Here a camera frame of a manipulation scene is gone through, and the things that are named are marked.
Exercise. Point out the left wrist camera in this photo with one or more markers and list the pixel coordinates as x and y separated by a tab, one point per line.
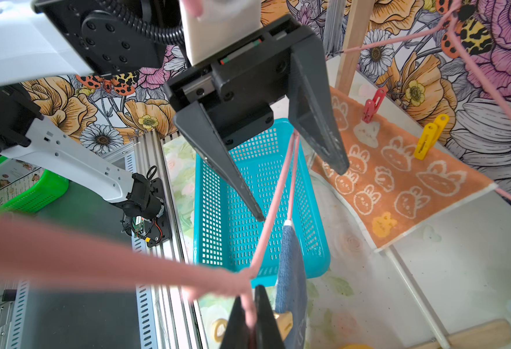
210	26

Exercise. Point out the green plastic basket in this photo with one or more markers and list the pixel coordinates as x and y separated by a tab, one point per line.
26	188

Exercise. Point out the red clothespin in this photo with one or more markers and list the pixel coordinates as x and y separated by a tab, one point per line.
372	105

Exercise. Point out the wooden clothes rack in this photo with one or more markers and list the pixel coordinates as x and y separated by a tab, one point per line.
494	334

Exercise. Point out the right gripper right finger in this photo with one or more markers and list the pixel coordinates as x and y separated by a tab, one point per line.
266	334

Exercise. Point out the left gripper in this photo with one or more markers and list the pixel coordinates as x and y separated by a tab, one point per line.
226	99

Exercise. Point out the yellow clothespin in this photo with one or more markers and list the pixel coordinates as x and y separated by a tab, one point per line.
430	135

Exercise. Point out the blue towel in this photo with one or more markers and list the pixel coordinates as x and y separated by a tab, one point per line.
291	286

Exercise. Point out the yellow plastic tray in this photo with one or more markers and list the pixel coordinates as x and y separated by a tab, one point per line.
357	346

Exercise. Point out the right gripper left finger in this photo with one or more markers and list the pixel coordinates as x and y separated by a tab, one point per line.
237	333

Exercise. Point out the orange bunny towel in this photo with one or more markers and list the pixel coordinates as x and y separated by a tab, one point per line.
390	192

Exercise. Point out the beige clothespin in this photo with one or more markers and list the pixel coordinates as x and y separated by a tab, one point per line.
284	323

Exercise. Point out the pink hanger with blue towel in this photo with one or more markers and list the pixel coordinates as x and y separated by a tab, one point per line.
55	257

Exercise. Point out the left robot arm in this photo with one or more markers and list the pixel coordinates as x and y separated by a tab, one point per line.
43	119

